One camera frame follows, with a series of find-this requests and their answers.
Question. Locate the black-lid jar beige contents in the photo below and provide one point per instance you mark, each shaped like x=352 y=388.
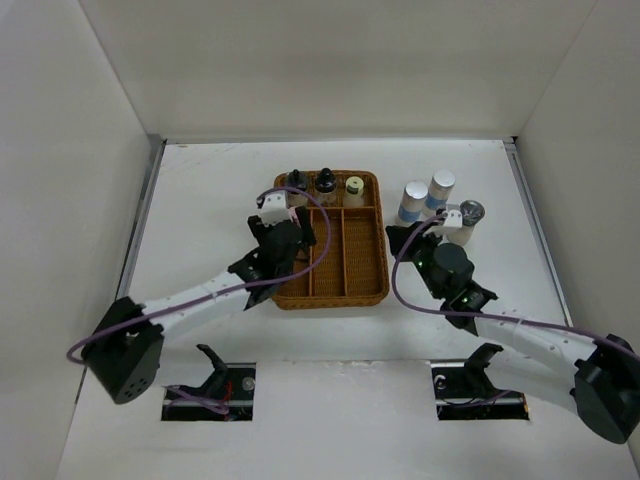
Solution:
x=325 y=186

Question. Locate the yellow-lid white jar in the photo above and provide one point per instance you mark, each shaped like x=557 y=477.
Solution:
x=353 y=194

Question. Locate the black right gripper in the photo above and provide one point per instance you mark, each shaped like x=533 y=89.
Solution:
x=416 y=240

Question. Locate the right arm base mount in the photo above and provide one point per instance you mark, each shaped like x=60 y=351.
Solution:
x=463 y=391

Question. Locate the black-lid jar white powder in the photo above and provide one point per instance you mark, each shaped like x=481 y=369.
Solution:
x=300 y=181

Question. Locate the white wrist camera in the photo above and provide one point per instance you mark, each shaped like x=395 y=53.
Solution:
x=272 y=208
x=450 y=220

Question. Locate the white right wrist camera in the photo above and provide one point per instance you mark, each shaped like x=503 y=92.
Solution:
x=450 y=220

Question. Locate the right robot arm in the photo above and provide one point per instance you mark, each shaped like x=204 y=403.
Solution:
x=593 y=377

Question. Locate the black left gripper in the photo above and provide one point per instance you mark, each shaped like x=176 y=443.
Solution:
x=306 y=240

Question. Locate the pink-lid spice bottle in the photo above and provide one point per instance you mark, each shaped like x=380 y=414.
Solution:
x=295 y=216

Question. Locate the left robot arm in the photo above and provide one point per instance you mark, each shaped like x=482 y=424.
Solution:
x=124 y=352

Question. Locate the silver-lid jar blue label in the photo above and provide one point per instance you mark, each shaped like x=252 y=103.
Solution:
x=412 y=201

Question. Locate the clear-cap white salt bottle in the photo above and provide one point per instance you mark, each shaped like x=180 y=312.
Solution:
x=472 y=213

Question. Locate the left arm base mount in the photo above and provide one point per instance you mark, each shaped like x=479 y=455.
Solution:
x=226 y=395

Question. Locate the brown wicker tray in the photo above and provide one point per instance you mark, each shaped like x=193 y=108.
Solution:
x=351 y=244

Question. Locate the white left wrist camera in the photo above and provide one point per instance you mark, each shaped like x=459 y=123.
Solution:
x=272 y=208

